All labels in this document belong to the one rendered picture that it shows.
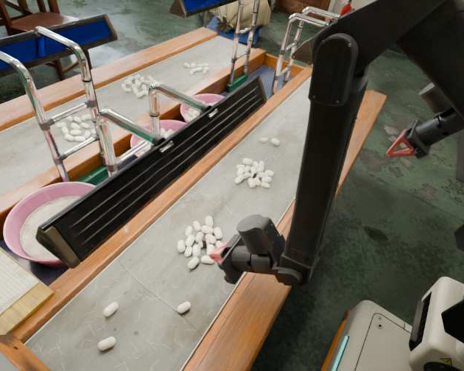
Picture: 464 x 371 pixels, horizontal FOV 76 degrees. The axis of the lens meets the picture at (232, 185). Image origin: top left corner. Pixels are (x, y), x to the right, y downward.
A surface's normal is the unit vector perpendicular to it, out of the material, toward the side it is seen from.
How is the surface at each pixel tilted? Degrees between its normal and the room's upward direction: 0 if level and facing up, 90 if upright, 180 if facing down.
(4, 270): 0
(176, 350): 0
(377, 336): 0
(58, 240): 58
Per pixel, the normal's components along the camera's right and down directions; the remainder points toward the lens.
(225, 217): 0.13, -0.69
